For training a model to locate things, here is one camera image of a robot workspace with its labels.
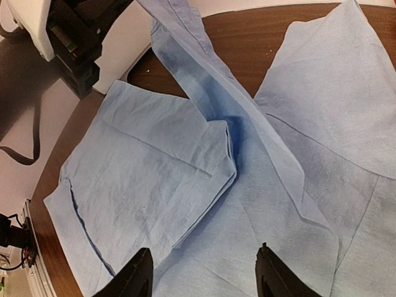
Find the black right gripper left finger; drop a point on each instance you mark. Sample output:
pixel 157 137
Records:
pixel 135 279

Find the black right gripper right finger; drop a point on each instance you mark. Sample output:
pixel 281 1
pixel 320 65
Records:
pixel 275 279

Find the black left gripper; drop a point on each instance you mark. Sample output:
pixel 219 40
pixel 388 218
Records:
pixel 76 30

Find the light blue shirt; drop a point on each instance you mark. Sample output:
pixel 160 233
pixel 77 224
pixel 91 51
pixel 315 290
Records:
pixel 306 165

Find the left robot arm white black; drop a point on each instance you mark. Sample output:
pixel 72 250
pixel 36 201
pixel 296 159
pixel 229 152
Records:
pixel 31 18

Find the white plastic laundry bin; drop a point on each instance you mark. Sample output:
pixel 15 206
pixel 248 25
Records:
pixel 127 40

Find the front aluminium rail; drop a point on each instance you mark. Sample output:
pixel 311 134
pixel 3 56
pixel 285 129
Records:
pixel 37 275

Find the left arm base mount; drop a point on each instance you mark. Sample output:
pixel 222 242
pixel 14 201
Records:
pixel 19 235

